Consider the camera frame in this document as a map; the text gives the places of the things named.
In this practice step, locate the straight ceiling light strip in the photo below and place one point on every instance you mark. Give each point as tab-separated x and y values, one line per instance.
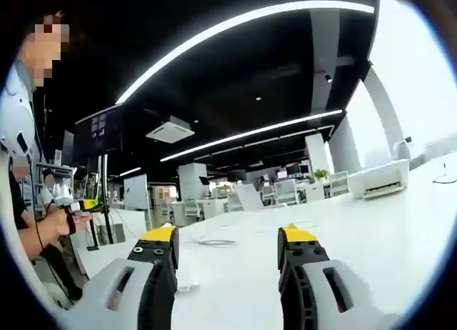
250	133

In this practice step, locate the white metal shelf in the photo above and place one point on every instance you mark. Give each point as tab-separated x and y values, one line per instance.
66	173

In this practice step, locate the black monitor stand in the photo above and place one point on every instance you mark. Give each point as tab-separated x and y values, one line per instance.
105	215

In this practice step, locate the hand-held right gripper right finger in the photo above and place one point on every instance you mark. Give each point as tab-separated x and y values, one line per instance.
321	294

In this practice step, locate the black flat pad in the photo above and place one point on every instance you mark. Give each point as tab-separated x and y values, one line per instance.
93	248

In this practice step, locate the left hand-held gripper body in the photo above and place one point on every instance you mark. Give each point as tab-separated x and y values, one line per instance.
66	198

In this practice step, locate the green potted plant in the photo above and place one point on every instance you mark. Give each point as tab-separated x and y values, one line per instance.
321	174

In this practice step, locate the white chest device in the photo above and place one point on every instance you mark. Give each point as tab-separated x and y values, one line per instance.
10	146

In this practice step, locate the group of white office chairs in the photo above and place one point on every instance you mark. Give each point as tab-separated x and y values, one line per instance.
285	192

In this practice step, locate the person's left hand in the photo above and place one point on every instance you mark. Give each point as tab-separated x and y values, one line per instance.
55	224

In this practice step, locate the white upright whiteboard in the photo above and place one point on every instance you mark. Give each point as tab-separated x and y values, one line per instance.
135	192

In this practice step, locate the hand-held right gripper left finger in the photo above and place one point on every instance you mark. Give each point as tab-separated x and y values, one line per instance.
118	298

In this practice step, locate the white table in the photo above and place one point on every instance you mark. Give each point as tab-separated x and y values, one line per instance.
242	273

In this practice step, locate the black monitor screen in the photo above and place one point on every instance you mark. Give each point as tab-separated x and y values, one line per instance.
101	130

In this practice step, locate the white leaning board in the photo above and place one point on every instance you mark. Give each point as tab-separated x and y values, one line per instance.
248	198

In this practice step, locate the ceiling air conditioner unit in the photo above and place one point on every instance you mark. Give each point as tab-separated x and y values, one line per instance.
171	130

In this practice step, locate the curved ceiling light strip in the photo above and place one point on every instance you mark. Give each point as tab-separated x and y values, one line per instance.
228	26

